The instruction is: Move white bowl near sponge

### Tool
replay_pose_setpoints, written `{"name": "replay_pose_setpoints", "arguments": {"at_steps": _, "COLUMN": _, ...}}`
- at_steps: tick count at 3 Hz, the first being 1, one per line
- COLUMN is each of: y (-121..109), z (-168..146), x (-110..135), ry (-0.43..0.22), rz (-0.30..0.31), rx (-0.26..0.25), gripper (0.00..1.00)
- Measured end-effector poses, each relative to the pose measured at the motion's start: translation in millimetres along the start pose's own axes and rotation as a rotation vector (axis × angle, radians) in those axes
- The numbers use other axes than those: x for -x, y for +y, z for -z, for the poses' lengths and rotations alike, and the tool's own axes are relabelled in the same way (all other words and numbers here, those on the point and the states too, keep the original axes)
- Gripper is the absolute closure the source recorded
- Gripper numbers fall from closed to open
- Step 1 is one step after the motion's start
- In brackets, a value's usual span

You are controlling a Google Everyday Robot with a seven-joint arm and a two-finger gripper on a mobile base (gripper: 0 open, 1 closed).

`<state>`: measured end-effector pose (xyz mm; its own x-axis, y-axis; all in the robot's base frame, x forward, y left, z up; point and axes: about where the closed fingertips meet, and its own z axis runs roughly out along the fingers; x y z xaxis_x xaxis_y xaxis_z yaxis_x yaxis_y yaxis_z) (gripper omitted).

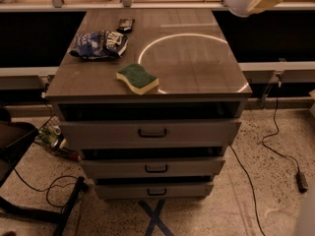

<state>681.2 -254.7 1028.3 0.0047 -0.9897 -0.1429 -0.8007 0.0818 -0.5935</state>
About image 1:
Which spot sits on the bottom grey drawer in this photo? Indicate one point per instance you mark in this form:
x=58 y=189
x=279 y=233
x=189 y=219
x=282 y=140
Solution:
x=153 y=191

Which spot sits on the grey drawer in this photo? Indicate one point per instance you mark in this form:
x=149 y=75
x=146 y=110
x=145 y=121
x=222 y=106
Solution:
x=153 y=191
x=154 y=167
x=150 y=133

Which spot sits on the top grey drawer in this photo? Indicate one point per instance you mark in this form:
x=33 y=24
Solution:
x=150 y=133

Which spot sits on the wire basket with cans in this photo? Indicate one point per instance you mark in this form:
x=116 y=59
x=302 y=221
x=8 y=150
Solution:
x=51 y=139

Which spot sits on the black power adapter with cable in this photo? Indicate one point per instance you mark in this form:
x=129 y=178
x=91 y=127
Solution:
x=300 y=178

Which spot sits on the blue chip bag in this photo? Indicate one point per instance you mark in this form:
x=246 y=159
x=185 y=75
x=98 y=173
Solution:
x=99 y=45

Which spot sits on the green and yellow sponge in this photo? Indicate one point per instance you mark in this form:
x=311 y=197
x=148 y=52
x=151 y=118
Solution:
x=138 y=80

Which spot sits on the small black snack packet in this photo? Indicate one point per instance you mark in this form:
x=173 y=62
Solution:
x=125 y=25

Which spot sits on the grey drawer cabinet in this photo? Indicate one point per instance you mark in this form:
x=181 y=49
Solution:
x=198 y=75

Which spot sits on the middle grey drawer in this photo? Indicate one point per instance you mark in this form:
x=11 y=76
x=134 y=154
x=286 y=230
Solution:
x=154 y=167

